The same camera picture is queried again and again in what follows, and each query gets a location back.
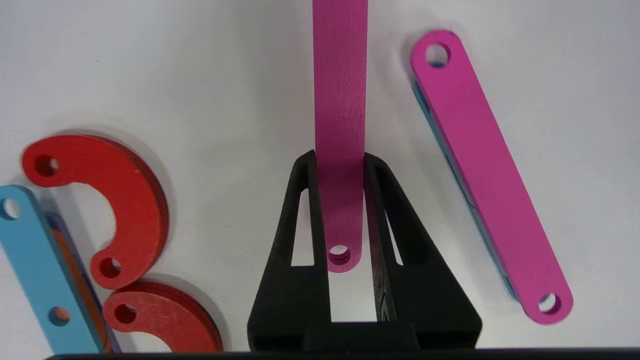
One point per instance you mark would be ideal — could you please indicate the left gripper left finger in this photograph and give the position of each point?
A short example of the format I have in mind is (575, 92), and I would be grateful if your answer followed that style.
(285, 300)

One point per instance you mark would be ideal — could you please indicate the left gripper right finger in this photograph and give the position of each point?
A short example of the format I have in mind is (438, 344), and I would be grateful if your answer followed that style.
(430, 300)

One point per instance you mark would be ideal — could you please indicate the pink bar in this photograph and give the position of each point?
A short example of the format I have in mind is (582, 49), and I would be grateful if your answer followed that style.
(340, 75)
(485, 165)

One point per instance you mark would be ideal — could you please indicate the large red arc piece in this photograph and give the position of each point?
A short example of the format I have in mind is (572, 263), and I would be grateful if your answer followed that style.
(135, 200)
(170, 315)

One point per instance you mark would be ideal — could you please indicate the long blue bar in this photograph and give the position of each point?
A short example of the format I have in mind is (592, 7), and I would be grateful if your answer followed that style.
(35, 260)

